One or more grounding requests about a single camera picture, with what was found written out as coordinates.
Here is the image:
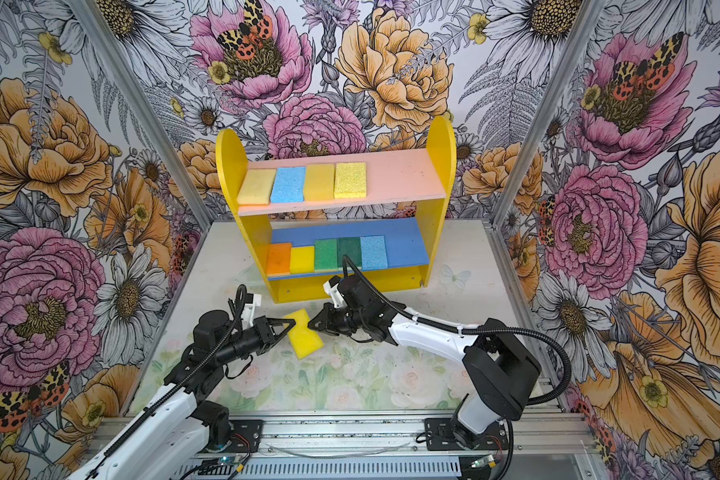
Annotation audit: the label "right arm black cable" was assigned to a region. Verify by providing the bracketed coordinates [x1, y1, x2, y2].
[341, 254, 572, 407]

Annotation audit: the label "light green sponge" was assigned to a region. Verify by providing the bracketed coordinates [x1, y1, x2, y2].
[314, 239, 339, 273]

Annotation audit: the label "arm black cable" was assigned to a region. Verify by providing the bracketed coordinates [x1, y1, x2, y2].
[341, 254, 572, 407]
[83, 284, 248, 480]

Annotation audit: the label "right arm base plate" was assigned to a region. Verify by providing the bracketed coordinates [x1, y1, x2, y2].
[416, 417, 508, 452]

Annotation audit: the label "orange sponge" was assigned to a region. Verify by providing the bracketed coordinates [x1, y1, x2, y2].
[265, 243, 292, 278]

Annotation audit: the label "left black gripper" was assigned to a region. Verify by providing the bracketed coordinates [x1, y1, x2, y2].
[217, 315, 296, 363]

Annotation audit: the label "yellow wooden shelf unit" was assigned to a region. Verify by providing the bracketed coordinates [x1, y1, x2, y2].
[216, 117, 457, 303]

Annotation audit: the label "dark green sponge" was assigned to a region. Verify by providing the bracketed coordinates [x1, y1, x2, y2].
[337, 237, 362, 268]

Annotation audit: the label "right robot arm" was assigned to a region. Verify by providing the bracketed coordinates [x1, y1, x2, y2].
[308, 275, 541, 449]

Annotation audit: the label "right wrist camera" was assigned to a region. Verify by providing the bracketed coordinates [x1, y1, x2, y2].
[323, 275, 347, 309]

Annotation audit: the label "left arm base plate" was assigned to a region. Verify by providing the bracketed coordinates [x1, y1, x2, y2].
[207, 419, 264, 454]

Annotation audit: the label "small yellow sponge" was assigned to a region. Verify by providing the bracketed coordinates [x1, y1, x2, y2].
[285, 309, 324, 360]

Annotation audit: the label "aluminium front rail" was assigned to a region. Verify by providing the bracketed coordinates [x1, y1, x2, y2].
[83, 410, 601, 460]

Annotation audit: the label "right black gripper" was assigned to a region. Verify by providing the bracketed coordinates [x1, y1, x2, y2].
[306, 301, 366, 339]

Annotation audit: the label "bright yellow sponge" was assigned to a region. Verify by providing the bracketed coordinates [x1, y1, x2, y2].
[290, 245, 315, 275]

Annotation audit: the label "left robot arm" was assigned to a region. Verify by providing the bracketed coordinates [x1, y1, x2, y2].
[69, 310, 296, 479]

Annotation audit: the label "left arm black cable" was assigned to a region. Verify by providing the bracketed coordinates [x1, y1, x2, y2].
[83, 284, 248, 480]

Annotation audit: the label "golden yellow sponge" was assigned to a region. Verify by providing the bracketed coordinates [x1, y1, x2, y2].
[303, 163, 335, 202]

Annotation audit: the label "pale yellow sponge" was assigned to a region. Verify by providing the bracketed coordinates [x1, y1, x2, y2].
[237, 169, 277, 206]

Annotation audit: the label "yellow porous sponge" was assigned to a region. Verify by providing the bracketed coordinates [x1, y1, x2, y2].
[334, 162, 367, 199]

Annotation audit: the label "light blue sponge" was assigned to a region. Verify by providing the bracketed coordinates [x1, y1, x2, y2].
[360, 235, 388, 271]

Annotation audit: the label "blue porous sponge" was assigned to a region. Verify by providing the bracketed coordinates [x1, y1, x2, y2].
[270, 167, 306, 204]

